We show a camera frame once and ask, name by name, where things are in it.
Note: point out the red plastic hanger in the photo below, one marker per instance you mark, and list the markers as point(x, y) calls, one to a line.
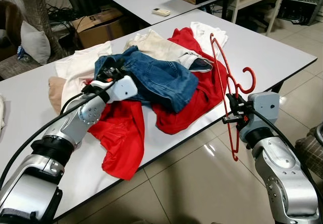
point(254, 78)

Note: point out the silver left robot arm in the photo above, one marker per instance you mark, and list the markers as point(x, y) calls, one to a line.
point(81, 115)

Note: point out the cream garment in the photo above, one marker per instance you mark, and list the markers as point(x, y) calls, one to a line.
point(78, 67)

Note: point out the black table leg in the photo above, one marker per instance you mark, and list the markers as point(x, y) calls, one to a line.
point(276, 87)

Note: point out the brown cardboard box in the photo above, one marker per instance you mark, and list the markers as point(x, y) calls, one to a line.
point(98, 30)

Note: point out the peach cloth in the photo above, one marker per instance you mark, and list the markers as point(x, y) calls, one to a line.
point(55, 88)

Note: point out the blue denim jeans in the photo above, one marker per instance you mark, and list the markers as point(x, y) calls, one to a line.
point(161, 82)

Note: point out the beige trousers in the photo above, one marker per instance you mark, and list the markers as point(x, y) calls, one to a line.
point(156, 45)

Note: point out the red shirt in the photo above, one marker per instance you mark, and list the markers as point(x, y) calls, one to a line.
point(121, 143)

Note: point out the white folded garment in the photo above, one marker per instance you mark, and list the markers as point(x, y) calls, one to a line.
point(207, 32)

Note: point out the grey pillow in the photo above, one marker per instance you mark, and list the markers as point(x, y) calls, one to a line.
point(35, 43)

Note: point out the brown checked stool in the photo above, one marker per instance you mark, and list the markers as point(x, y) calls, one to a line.
point(310, 151)

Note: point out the white remote control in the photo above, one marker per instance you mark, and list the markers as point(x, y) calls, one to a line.
point(161, 12)

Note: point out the grey office table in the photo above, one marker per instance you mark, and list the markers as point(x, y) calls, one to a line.
point(202, 9)

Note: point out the brown woven chair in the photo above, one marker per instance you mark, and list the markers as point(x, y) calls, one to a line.
point(38, 2)

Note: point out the black audio mixer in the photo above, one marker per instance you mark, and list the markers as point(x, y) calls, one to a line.
point(303, 2)

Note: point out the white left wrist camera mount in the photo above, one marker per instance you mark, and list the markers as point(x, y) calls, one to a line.
point(123, 89)

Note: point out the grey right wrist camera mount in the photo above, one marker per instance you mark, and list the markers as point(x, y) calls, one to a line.
point(263, 108)

